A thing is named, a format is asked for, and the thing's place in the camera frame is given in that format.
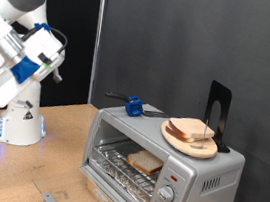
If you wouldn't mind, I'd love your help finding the blue metal bracket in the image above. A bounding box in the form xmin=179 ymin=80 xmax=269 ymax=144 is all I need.
xmin=39 ymin=191 xmax=69 ymax=202

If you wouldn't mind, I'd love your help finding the silver oven control knob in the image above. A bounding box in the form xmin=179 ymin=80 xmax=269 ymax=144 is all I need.
xmin=155 ymin=184 xmax=177 ymax=202

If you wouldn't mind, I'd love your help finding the black metal bookend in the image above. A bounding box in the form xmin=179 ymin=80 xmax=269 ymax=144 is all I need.
xmin=199 ymin=79 xmax=240 ymax=155

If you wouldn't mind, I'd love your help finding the vertical metal pole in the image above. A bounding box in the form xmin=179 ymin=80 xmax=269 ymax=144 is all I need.
xmin=85 ymin=0 xmax=107 ymax=105

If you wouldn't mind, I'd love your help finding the aluminium foil tray liner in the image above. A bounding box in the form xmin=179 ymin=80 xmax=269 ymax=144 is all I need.
xmin=85 ymin=142 xmax=163 ymax=202

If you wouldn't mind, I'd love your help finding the round wooden plate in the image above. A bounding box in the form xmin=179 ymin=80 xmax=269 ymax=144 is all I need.
xmin=157 ymin=118 xmax=222 ymax=162

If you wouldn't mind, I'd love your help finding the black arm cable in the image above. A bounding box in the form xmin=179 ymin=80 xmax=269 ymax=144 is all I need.
xmin=19 ymin=20 xmax=71 ymax=56

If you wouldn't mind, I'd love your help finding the wire oven rack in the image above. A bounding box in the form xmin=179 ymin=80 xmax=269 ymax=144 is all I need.
xmin=85 ymin=135 xmax=167 ymax=202

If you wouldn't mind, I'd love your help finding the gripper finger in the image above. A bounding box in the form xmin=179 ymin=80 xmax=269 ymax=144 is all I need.
xmin=51 ymin=68 xmax=65 ymax=86
xmin=22 ymin=99 xmax=35 ymax=110

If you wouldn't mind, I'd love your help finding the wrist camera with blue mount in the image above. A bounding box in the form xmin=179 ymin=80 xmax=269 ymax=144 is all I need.
xmin=8 ymin=48 xmax=55 ymax=89

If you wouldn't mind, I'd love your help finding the thin metal rod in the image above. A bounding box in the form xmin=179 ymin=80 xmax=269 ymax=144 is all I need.
xmin=200 ymin=119 xmax=210 ymax=149

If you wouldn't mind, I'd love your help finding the white bread slice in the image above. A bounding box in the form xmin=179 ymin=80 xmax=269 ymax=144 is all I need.
xmin=163 ymin=124 xmax=200 ymax=145
xmin=166 ymin=114 xmax=217 ymax=142
xmin=124 ymin=147 xmax=166 ymax=177

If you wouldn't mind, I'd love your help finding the glass oven door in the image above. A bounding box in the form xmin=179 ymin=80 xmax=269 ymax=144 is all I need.
xmin=29 ymin=158 xmax=153 ymax=202

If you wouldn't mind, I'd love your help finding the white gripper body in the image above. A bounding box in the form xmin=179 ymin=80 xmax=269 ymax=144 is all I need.
xmin=0 ymin=20 xmax=69 ymax=117

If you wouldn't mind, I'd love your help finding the silver toaster oven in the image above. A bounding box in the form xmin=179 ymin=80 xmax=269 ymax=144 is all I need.
xmin=74 ymin=95 xmax=252 ymax=202

